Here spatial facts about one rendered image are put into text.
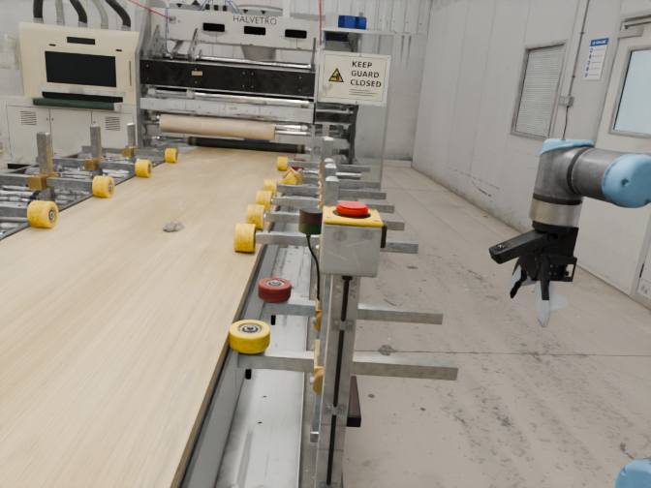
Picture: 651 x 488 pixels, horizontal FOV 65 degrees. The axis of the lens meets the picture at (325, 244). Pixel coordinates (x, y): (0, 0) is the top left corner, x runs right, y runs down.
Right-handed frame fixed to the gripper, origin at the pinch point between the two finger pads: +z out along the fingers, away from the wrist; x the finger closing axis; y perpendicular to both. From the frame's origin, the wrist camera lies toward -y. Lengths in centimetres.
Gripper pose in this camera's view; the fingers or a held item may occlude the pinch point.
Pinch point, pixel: (523, 312)
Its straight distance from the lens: 119.0
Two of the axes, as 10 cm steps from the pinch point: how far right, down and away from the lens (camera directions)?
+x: -0.9, -2.9, 9.5
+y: 9.9, 0.4, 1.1
